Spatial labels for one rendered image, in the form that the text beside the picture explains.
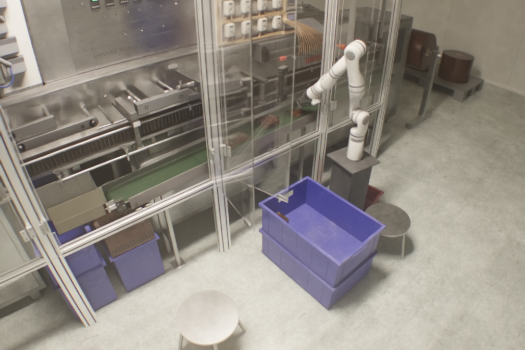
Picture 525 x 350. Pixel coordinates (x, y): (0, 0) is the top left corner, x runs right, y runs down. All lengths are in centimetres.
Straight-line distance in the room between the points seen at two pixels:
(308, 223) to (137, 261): 104
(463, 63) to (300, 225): 363
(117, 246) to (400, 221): 167
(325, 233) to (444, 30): 477
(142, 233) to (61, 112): 77
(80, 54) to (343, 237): 178
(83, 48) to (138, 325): 151
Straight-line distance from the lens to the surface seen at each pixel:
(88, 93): 197
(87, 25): 196
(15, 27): 189
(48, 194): 181
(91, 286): 209
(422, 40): 382
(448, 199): 306
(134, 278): 218
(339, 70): 197
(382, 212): 233
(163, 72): 209
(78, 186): 182
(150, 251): 209
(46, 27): 193
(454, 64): 515
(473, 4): 611
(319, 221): 222
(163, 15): 210
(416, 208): 285
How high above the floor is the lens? 175
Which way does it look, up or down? 33 degrees down
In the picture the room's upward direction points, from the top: straight up
